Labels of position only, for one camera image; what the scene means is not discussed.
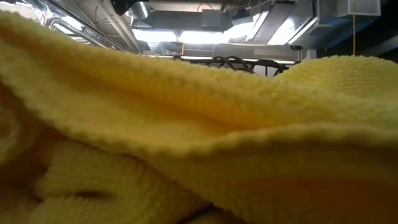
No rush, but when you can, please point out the shiny silver ceiling duct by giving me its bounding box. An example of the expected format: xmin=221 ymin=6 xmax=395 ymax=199
xmin=0 ymin=0 xmax=128 ymax=52

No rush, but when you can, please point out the grey ceiling box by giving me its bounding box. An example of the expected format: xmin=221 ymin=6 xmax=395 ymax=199
xmin=201 ymin=8 xmax=223 ymax=29

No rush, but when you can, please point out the white ceiling box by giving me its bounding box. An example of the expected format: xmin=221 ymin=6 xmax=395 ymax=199
xmin=337 ymin=0 xmax=382 ymax=17

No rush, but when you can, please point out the yellow hanging pole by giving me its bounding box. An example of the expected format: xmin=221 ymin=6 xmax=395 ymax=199
xmin=352 ymin=14 xmax=357 ymax=57

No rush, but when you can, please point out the yellow microfiber towel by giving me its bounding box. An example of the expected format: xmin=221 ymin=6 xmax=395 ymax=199
xmin=0 ymin=9 xmax=398 ymax=224

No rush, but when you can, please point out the black round wire basket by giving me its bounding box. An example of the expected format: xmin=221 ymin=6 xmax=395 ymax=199
xmin=174 ymin=55 xmax=301 ymax=77

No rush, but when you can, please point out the silver round air duct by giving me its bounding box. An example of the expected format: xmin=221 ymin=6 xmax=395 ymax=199
xmin=129 ymin=1 xmax=152 ymax=20

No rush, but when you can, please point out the silver rectangular air duct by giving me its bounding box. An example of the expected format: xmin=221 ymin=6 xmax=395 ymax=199
xmin=251 ymin=1 xmax=318 ymax=44

